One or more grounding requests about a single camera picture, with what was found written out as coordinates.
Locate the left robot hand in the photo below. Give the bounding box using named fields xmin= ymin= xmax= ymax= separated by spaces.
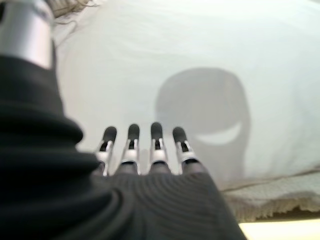
xmin=0 ymin=0 xmax=248 ymax=240

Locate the white duvet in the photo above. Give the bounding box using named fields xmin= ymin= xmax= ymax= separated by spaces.
xmin=51 ymin=0 xmax=320 ymax=192

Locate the white fringed textured blanket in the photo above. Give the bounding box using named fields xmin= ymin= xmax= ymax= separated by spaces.
xmin=221 ymin=171 xmax=320 ymax=224

